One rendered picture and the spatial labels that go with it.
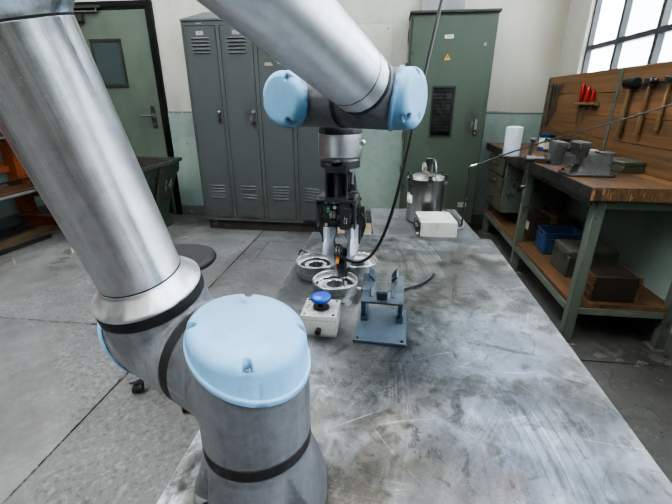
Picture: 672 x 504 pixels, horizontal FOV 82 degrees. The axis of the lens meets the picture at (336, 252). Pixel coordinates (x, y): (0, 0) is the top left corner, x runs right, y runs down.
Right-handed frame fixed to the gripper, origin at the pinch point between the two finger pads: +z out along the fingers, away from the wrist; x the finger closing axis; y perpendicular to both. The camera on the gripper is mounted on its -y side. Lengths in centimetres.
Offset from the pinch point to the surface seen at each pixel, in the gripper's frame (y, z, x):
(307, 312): 7.3, 8.6, -5.4
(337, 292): -4.1, 9.8, -1.4
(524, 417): 23.5, 13.1, 30.7
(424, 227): -85, 19, 22
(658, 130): -160, -16, 139
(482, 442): 29.1, 13.1, 23.9
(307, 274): -14.5, 10.9, -10.7
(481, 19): -303, -92, 67
